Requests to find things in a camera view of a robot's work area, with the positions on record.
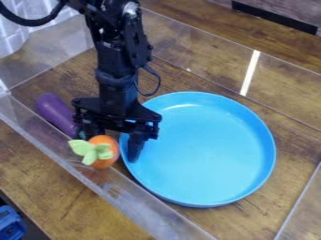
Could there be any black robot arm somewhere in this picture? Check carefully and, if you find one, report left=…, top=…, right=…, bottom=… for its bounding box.
left=67, top=0, right=162, bottom=161

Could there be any clear acrylic enclosure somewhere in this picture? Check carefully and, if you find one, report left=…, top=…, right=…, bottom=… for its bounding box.
left=0, top=0, right=321, bottom=240

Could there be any white patterned curtain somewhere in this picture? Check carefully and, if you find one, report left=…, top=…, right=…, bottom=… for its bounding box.
left=0, top=0, right=78, bottom=58

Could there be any orange toy carrot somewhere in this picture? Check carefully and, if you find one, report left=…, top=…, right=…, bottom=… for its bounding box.
left=69, top=135, right=121, bottom=170

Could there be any purple toy eggplant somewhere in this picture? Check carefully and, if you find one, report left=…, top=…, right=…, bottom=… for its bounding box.
left=35, top=93, right=79, bottom=138

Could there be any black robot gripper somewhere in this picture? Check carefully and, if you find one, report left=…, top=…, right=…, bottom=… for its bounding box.
left=71, top=69, right=162, bottom=162

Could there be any blue object at corner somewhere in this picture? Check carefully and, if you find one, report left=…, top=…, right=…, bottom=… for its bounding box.
left=0, top=205, right=27, bottom=240

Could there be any blue plastic plate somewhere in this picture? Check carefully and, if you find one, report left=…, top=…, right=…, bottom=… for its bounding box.
left=124, top=92, right=276, bottom=208

